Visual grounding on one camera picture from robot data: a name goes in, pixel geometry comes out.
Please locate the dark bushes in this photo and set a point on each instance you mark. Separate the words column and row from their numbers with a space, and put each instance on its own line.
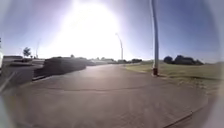
column 182, row 60

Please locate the tree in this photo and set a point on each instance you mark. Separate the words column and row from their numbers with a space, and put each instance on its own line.
column 27, row 51

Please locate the tall grey lamp post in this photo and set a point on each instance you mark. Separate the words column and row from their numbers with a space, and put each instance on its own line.
column 155, row 36

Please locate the dry grass field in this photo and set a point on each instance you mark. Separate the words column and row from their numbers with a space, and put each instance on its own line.
column 190, row 70

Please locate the grey asphalt road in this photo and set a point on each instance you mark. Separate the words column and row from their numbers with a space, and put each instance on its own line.
column 18, row 71

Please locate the building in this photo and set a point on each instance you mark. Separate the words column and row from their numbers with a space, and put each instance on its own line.
column 12, row 59

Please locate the grey asphalt path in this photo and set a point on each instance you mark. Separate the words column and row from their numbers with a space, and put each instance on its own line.
column 106, row 96

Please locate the low dark hedge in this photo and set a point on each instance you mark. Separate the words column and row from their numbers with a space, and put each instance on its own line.
column 61, row 65

